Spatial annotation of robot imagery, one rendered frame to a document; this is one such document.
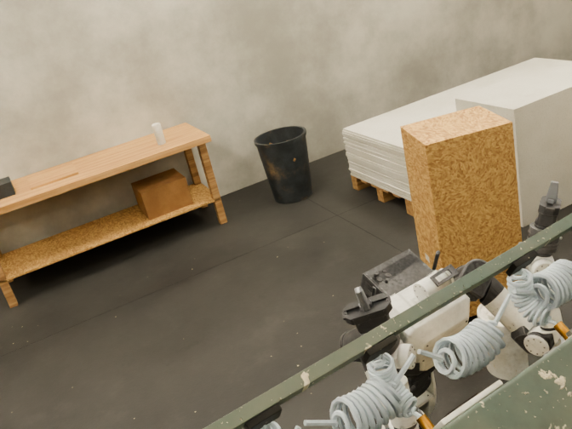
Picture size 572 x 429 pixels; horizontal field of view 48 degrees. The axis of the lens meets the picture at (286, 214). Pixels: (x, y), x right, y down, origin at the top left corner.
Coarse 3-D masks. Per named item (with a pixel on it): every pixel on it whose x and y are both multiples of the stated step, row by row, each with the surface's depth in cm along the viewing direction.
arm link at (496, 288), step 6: (456, 270) 219; (456, 276) 215; (492, 282) 207; (498, 282) 208; (492, 288) 206; (498, 288) 206; (486, 294) 207; (492, 294) 206; (498, 294) 206; (480, 300) 211; (486, 300) 207
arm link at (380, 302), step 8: (376, 296) 161; (384, 296) 160; (352, 304) 162; (376, 304) 160; (384, 304) 158; (344, 312) 161; (352, 312) 161; (360, 312) 159; (368, 312) 158; (376, 312) 157; (384, 312) 157; (352, 320) 158; (360, 320) 159; (368, 320) 159; (376, 320) 159; (384, 320) 159; (360, 328) 161; (368, 328) 161
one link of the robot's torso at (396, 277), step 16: (400, 256) 212; (416, 256) 212; (368, 272) 207; (384, 272) 207; (400, 272) 207; (416, 272) 207; (432, 272) 207; (368, 288) 208; (384, 288) 202; (400, 288) 202; (400, 304) 198; (448, 304) 198; (464, 304) 199; (432, 320) 194; (448, 320) 196; (464, 320) 199; (400, 336) 195; (416, 336) 192; (432, 336) 193; (416, 352) 195; (416, 368) 206
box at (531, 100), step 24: (528, 72) 535; (552, 72) 520; (480, 96) 505; (504, 96) 492; (528, 96) 480; (552, 96) 473; (528, 120) 469; (552, 120) 480; (528, 144) 476; (552, 144) 487; (528, 168) 483; (552, 168) 494; (528, 192) 490; (528, 216) 497
